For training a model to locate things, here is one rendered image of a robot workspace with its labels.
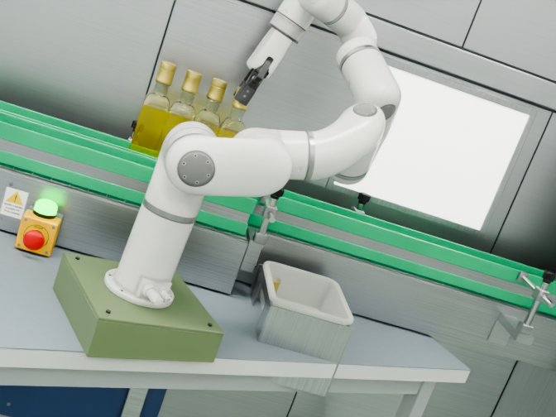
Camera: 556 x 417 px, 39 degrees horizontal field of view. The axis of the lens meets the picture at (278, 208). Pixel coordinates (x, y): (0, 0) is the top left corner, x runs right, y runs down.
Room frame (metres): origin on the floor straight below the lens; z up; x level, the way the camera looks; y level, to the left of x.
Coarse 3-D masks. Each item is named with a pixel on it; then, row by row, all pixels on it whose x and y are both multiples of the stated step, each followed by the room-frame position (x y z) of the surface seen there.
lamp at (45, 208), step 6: (36, 204) 1.44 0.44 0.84; (42, 204) 1.44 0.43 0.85; (48, 204) 1.44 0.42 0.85; (54, 204) 1.45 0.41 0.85; (36, 210) 1.44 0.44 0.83; (42, 210) 1.43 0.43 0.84; (48, 210) 1.44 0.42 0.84; (54, 210) 1.45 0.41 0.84; (42, 216) 1.43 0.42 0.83; (48, 216) 1.44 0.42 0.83; (54, 216) 1.45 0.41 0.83
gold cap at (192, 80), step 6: (186, 72) 1.67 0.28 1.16; (192, 72) 1.66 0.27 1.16; (198, 72) 1.69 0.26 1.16; (186, 78) 1.67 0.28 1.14; (192, 78) 1.66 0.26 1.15; (198, 78) 1.67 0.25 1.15; (186, 84) 1.66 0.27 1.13; (192, 84) 1.66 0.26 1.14; (198, 84) 1.67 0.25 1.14; (186, 90) 1.66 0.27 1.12; (192, 90) 1.66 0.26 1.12
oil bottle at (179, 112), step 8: (176, 104) 1.66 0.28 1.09; (184, 104) 1.66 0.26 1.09; (168, 112) 1.69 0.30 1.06; (176, 112) 1.65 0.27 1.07; (184, 112) 1.65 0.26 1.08; (192, 112) 1.66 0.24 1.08; (168, 120) 1.65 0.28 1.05; (176, 120) 1.65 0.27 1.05; (184, 120) 1.65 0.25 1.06; (192, 120) 1.66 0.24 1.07; (168, 128) 1.65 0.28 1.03; (160, 144) 1.65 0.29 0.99
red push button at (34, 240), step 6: (30, 234) 1.39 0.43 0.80; (36, 234) 1.39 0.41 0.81; (42, 234) 1.40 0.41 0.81; (24, 240) 1.39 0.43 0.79; (30, 240) 1.39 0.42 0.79; (36, 240) 1.39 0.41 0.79; (42, 240) 1.40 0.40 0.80; (30, 246) 1.39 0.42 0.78; (36, 246) 1.39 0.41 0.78; (42, 246) 1.40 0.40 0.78
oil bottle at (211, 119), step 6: (204, 108) 1.68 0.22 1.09; (198, 114) 1.67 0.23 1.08; (204, 114) 1.66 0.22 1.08; (210, 114) 1.67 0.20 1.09; (216, 114) 1.68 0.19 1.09; (198, 120) 1.66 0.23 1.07; (204, 120) 1.66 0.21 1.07; (210, 120) 1.66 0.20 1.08; (216, 120) 1.67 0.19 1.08; (210, 126) 1.66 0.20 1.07; (216, 126) 1.67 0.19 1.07; (216, 132) 1.67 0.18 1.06
